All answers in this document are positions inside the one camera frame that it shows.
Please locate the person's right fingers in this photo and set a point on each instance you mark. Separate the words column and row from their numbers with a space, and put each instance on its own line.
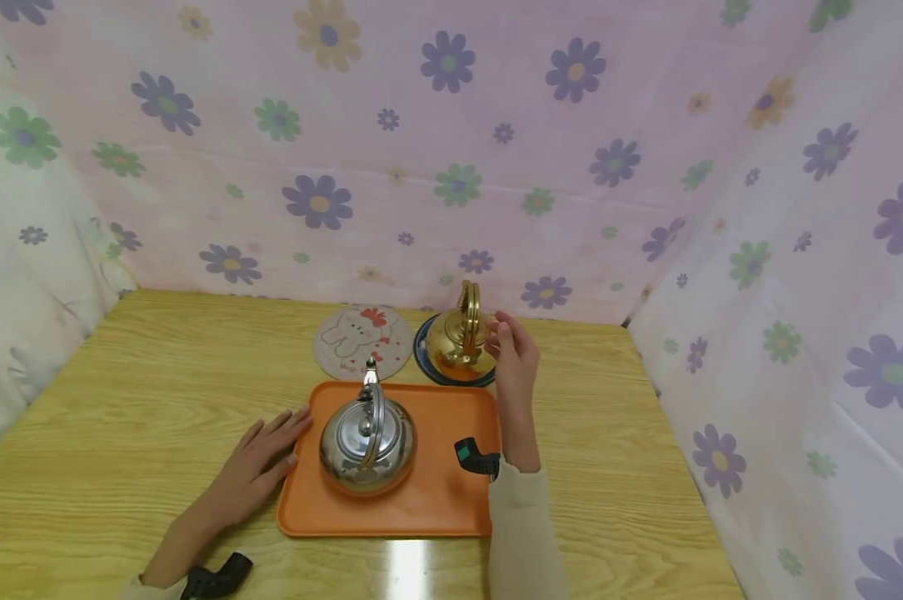
column 502, row 335

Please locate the person's left thumb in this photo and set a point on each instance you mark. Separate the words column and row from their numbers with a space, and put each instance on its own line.
column 283, row 472

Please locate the person's left forearm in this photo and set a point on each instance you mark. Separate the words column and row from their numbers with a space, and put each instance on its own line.
column 170, row 554

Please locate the black wrist band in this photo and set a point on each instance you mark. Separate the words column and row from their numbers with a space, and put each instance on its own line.
column 211, row 579
column 475, row 457

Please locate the round cartoon print coaster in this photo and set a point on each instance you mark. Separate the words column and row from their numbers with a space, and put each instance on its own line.
column 346, row 354

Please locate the silver metal kettle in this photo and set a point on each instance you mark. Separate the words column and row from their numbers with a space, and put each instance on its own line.
column 350, row 454

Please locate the person's left index finger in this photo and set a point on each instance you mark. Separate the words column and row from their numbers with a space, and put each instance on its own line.
column 294, row 427

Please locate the person's left hand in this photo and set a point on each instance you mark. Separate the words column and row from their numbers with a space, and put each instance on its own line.
column 245, row 479

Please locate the person's left fingers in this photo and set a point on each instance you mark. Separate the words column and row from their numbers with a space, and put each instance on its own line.
column 264, row 433

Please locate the gold metal kettle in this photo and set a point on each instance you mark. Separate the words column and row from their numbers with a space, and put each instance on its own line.
column 451, row 342

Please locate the orange plastic tray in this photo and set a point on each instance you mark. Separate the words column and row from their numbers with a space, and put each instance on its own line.
column 444, row 492

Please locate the round dark blue coaster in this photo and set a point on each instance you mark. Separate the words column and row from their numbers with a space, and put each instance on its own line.
column 421, row 354

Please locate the person's right hand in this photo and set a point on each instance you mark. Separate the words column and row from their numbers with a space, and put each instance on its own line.
column 517, row 392

